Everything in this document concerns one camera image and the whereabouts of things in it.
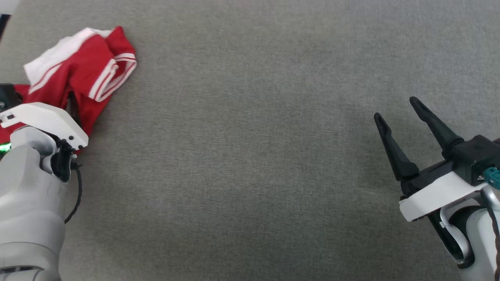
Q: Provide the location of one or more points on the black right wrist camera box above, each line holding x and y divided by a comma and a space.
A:
474, 156

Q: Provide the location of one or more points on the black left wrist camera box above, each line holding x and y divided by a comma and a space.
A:
8, 97

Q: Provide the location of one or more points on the red and white sports garment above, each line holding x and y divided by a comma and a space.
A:
91, 64

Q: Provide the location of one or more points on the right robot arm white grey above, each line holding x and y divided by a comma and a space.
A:
476, 238

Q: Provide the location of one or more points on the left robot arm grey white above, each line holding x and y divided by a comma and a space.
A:
27, 195

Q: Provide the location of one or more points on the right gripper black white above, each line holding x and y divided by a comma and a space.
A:
437, 195

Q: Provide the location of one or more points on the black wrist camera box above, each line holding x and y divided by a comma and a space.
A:
474, 156
8, 97

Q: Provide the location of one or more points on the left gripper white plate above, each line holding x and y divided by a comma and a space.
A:
47, 117

